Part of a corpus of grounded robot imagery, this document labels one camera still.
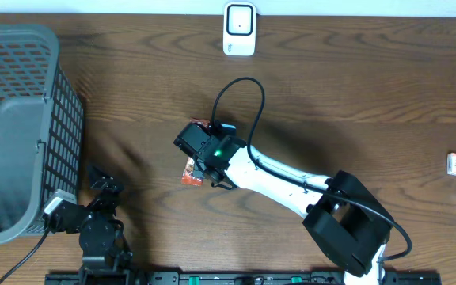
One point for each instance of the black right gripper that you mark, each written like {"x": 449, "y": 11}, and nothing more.
{"x": 198, "y": 161}

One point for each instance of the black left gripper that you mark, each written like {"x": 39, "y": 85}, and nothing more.
{"x": 110, "y": 188}

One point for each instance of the red Top chocolate bar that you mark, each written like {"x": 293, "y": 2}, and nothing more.
{"x": 192, "y": 175}

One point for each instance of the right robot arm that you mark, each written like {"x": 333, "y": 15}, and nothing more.
{"x": 344, "y": 219}

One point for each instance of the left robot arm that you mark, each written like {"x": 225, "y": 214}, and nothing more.
{"x": 106, "y": 257}

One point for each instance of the grey plastic basket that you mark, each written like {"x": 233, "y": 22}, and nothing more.
{"x": 41, "y": 127}

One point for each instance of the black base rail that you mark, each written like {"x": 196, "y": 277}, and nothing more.
{"x": 176, "y": 278}

